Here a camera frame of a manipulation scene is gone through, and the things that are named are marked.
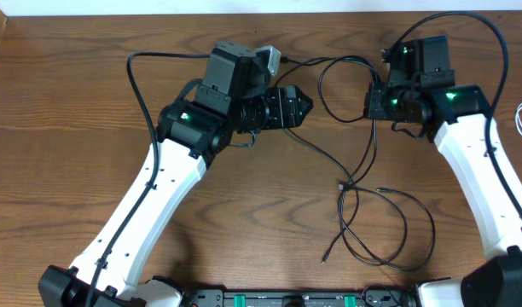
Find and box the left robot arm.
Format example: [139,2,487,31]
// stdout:
[38,41,313,306]

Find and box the left camera black cable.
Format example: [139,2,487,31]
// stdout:
[84,51,212,307]

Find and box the black USB cable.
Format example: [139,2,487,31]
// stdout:
[271,55,409,268]

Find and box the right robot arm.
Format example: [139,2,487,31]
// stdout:
[364,36,522,306]

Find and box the right camera black cable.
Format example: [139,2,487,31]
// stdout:
[388,11,522,238]

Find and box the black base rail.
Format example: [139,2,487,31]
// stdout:
[179,284,419,307]

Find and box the camera black cable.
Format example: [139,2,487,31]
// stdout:
[388,11,522,238]
[84,51,212,307]

